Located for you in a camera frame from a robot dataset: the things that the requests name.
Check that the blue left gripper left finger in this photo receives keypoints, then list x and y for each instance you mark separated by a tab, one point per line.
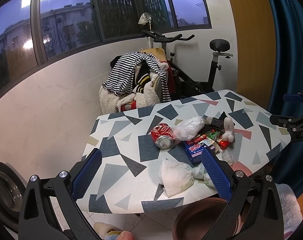
83	173

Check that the white plush toy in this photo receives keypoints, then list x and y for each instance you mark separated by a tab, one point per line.
228	134

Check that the black mesh pouch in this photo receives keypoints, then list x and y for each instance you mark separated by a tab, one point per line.
216	122

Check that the small clear plastic wrapper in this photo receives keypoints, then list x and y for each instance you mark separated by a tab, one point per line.
227	157

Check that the crushed red soda can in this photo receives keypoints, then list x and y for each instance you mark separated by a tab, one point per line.
161	134

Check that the red cigarette pack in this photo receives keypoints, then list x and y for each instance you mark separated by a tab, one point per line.
222	144

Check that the light blue fuzzy sleeve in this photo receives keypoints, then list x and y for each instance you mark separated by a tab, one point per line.
291	210

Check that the green candy wrapper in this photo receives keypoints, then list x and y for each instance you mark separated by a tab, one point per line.
213	134

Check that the black exercise bike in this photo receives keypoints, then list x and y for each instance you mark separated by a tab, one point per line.
193	74

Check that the round metal appliance drum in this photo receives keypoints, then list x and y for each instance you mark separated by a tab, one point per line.
12	192

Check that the clear plastic bag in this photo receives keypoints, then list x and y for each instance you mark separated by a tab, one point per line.
188	129

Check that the dark framed window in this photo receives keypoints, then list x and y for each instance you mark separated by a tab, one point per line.
35	32

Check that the blue playing card box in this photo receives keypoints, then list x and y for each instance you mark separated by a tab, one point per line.
194	150

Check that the white tissue wad bag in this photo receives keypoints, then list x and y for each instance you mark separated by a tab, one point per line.
176	177

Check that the fuzzy slipper foot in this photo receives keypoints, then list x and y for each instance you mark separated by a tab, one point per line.
108	231

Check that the blue curtain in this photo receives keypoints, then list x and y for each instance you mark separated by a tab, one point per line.
288	79

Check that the white fleece blanket pile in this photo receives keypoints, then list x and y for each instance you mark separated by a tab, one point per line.
110	103

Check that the striped black white shirt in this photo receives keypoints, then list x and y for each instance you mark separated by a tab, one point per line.
121	77

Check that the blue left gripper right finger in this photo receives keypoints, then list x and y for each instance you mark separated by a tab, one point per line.
219	178

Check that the brown round trash bin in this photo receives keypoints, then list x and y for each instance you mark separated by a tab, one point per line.
194	221

